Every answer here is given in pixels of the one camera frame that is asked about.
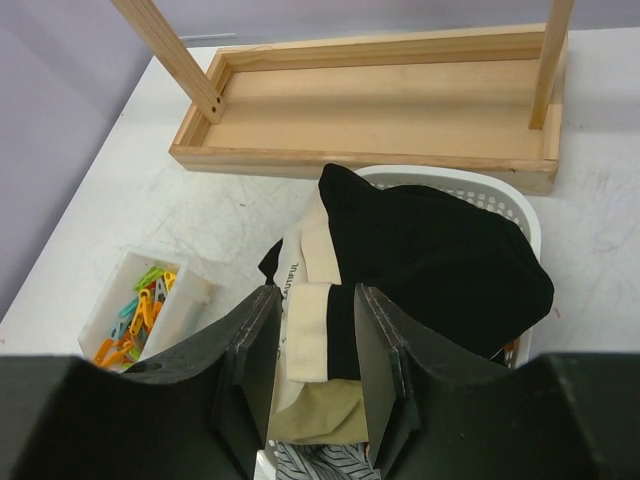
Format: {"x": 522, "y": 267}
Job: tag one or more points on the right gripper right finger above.
{"x": 436, "y": 411}

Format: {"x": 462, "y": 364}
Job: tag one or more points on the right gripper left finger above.
{"x": 198, "y": 410}

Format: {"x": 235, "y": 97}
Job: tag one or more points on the olive and cream underwear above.
{"x": 331, "y": 413}

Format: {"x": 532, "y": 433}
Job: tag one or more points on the black and cream underwear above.
{"x": 468, "y": 274}

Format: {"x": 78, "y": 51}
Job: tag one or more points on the striped garment in basket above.
{"x": 324, "y": 462}

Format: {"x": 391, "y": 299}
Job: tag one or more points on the white clothespin box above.
{"x": 151, "y": 302}

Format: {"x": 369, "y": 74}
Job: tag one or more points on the white laundry basket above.
{"x": 286, "y": 391}

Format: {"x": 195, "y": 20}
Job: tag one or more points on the wooden clothes rack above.
{"x": 487, "y": 100}

